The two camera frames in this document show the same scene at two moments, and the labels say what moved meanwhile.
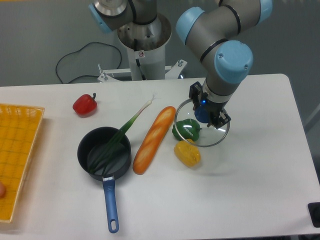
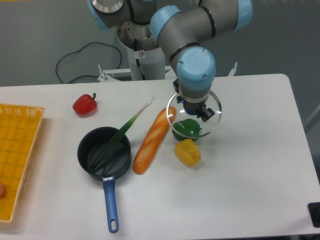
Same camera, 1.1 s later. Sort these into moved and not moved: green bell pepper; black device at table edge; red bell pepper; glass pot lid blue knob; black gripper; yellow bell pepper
Moved: glass pot lid blue knob; black gripper
Not moved: black device at table edge; red bell pepper; yellow bell pepper; green bell pepper
